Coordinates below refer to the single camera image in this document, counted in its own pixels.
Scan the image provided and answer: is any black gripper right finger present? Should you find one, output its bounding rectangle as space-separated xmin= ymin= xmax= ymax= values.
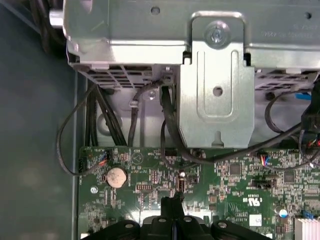
xmin=172 ymin=191 xmax=268 ymax=240

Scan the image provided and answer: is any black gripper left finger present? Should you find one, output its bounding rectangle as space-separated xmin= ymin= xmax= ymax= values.
xmin=87 ymin=196 xmax=174 ymax=240

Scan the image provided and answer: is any internal USB port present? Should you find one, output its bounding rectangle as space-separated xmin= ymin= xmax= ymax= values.
xmin=175 ymin=174 xmax=188 ymax=194

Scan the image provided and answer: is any green motherboard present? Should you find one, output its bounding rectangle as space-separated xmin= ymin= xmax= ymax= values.
xmin=77 ymin=146 xmax=320 ymax=240

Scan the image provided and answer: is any round coin battery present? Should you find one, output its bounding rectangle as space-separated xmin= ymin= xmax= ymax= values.
xmin=102 ymin=166 xmax=129 ymax=189

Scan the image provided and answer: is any silver chipset heatsink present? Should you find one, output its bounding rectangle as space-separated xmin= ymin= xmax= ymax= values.
xmin=293 ymin=216 xmax=320 ymax=240

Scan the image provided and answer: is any black cable with clip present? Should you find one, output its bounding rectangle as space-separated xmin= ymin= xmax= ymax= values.
xmin=126 ymin=79 xmax=162 ymax=147

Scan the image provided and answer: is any thick sleeved black cable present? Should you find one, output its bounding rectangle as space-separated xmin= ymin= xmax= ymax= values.
xmin=159 ymin=84 xmax=305 ymax=165

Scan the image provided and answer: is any black power cable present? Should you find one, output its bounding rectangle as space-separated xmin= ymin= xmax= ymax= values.
xmin=94 ymin=86 xmax=127 ymax=147
xmin=84 ymin=84 xmax=98 ymax=147

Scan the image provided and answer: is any silver cage bracket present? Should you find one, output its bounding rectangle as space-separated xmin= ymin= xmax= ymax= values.
xmin=177 ymin=11 xmax=256 ymax=149

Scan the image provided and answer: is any thin black cable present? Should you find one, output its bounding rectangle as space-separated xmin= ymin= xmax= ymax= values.
xmin=56 ymin=83 xmax=111 ymax=176

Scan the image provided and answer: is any thin black looped wire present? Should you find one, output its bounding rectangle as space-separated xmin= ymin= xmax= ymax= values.
xmin=264 ymin=86 xmax=316 ymax=137

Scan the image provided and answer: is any black cable bundle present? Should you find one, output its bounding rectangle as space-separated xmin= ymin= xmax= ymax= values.
xmin=29 ymin=0 xmax=67 ymax=53

